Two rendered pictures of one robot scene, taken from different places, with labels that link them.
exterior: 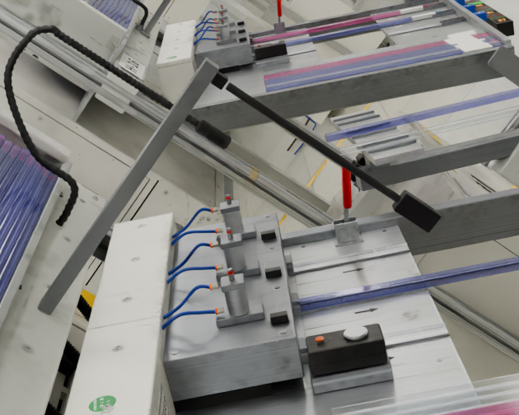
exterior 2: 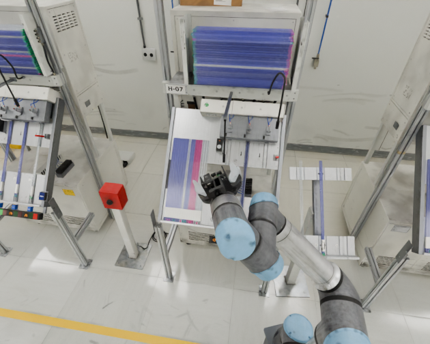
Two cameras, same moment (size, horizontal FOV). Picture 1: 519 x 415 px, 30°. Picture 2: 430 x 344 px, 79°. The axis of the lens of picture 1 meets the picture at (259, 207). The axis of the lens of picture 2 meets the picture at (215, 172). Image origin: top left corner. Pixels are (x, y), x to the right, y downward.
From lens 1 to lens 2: 148 cm
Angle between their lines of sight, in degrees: 76
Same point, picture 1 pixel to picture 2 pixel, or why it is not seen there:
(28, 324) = (224, 90)
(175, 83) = not seen: outside the picture
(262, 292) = (238, 132)
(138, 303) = (239, 110)
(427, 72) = (417, 219)
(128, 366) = (216, 108)
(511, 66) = (406, 248)
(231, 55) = not seen: outside the picture
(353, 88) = (418, 190)
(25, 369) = (211, 91)
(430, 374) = (215, 158)
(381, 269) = (256, 160)
